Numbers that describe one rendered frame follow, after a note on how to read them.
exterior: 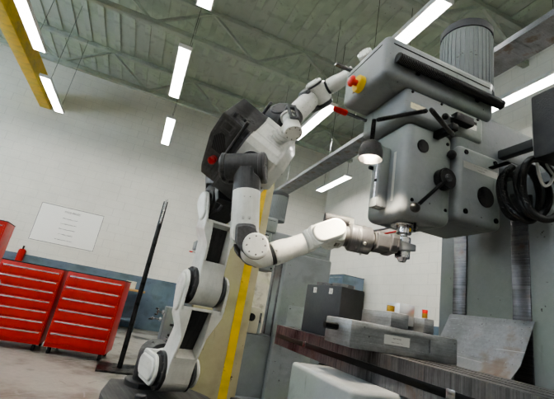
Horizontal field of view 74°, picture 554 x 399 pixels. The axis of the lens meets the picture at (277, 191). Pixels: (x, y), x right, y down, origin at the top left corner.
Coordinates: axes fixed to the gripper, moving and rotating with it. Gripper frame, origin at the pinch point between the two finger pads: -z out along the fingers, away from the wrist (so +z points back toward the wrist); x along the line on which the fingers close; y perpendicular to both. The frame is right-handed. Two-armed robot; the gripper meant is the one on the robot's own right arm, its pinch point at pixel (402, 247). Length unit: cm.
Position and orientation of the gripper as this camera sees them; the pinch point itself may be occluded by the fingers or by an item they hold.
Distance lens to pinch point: 125.8
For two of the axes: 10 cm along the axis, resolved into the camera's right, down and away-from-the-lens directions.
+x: -0.7, 3.0, 9.5
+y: -1.9, 9.3, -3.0
